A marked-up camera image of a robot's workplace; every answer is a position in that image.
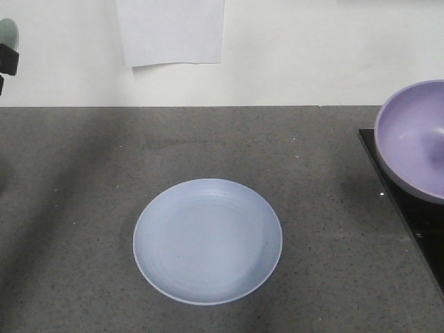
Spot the purple plastic bowl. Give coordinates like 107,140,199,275
374,80,443,205

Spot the white paper sheet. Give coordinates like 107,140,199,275
116,0,225,67

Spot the black induction cooktop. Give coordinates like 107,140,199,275
357,128,443,293

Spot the pale green plastic spoon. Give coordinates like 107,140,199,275
0,18,19,51

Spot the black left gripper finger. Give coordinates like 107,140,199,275
0,43,19,76

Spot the light blue plate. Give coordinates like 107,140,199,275
133,178,283,306

